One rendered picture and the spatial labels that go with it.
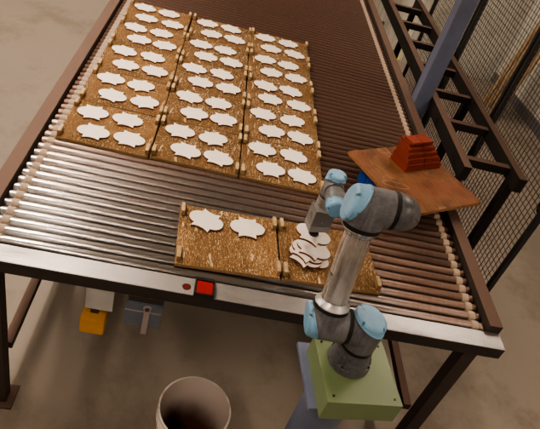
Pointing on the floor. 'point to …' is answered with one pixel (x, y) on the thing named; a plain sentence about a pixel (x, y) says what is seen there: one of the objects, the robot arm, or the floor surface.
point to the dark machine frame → (506, 161)
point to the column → (300, 420)
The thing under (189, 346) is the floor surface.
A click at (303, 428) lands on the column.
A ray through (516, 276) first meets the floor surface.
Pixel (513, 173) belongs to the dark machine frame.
